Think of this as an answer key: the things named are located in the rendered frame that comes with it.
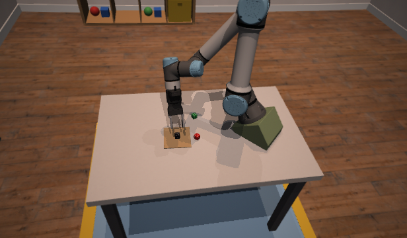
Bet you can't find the orange flat mat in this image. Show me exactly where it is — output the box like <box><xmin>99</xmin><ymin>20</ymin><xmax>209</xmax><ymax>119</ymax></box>
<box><xmin>164</xmin><ymin>127</ymin><xmax>192</xmax><ymax>149</ymax></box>

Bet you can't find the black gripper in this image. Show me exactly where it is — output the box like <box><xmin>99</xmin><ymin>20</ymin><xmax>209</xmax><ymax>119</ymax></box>
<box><xmin>165</xmin><ymin>80</ymin><xmax>184</xmax><ymax>129</ymax></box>

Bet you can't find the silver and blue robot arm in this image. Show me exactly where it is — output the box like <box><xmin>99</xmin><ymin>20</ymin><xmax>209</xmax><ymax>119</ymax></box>
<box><xmin>163</xmin><ymin>0</ymin><xmax>270</xmax><ymax>124</ymax></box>

